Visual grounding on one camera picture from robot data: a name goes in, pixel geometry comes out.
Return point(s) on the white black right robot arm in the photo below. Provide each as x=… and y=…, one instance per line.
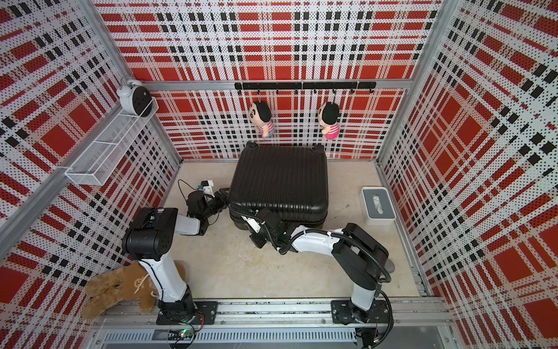
x=360, y=256

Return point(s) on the green circuit board with wires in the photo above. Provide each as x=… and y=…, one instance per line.
x=185, y=337

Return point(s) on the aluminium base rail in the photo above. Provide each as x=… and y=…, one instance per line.
x=291, y=322

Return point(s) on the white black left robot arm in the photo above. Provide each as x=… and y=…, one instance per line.
x=148, y=240

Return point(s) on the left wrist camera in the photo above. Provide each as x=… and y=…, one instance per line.
x=207, y=185

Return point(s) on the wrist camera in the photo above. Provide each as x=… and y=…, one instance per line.
x=254, y=224
x=207, y=185

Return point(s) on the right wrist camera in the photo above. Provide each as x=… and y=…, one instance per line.
x=254, y=224

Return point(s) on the brown teddy bear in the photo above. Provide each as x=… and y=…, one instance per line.
x=124, y=284

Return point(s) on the black ribbed hard-shell suitcase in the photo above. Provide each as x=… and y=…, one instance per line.
x=291, y=181

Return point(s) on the white round alarm clock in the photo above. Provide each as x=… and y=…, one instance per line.
x=135, y=99

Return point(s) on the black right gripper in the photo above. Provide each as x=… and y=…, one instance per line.
x=256, y=240

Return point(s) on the white tissue box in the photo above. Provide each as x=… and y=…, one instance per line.
x=376, y=205

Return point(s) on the plush doll pink outfit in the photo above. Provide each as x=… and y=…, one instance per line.
x=328, y=118

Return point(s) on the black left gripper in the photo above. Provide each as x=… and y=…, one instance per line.
x=221, y=198

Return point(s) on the plush doll blue shorts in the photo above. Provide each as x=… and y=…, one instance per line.
x=259, y=114

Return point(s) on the black wall hook rail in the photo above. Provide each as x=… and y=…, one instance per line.
x=306, y=85

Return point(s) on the white wire mesh shelf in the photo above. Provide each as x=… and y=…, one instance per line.
x=100, y=158

